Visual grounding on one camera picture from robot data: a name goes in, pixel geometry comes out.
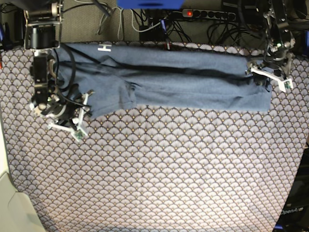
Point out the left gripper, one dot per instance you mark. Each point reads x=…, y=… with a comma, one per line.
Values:
x=282, y=61

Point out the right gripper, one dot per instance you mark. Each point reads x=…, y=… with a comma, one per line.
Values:
x=43, y=96

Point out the blue T-shirt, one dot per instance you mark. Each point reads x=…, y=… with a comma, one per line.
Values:
x=123, y=77

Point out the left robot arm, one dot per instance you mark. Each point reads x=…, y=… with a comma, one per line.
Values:
x=277, y=57

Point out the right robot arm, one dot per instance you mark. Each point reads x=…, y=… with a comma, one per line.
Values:
x=43, y=30

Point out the black power strip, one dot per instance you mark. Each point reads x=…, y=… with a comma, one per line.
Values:
x=206, y=14

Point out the fan-patterned table cloth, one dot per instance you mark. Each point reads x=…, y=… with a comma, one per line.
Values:
x=156, y=168

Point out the red black table clamp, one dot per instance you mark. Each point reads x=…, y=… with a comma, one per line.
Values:
x=167, y=46

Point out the beige plastic object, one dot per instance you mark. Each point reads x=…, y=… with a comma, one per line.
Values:
x=17, y=213

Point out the blue box overhead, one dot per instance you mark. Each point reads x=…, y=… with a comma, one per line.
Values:
x=150, y=4

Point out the blue clamp behind table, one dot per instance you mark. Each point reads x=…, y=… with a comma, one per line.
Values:
x=163, y=26

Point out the black OpenArm base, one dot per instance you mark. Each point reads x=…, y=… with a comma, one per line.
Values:
x=295, y=214

